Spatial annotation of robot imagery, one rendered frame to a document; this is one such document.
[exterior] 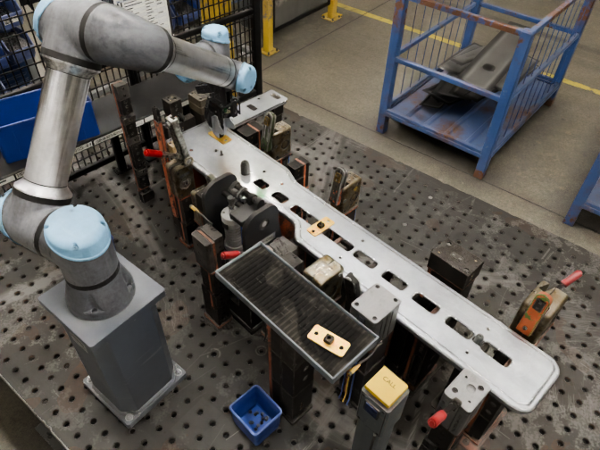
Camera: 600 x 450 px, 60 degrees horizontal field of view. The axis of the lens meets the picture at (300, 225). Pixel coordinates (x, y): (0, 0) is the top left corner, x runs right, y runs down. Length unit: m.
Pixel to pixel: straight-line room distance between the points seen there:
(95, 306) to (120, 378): 0.23
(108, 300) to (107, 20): 0.57
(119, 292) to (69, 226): 0.19
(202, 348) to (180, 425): 0.24
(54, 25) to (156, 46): 0.20
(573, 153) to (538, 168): 0.34
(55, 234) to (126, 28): 0.42
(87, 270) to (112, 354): 0.25
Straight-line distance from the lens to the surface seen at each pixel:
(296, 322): 1.11
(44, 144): 1.19
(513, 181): 3.53
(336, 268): 1.31
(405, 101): 3.77
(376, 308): 1.21
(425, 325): 1.34
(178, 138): 1.61
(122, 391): 1.45
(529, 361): 1.37
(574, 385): 1.77
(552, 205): 3.45
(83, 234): 1.11
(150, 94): 2.09
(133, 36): 1.09
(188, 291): 1.77
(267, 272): 1.19
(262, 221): 1.31
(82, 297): 1.22
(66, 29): 1.14
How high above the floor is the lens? 2.07
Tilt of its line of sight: 45 degrees down
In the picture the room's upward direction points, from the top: 2 degrees clockwise
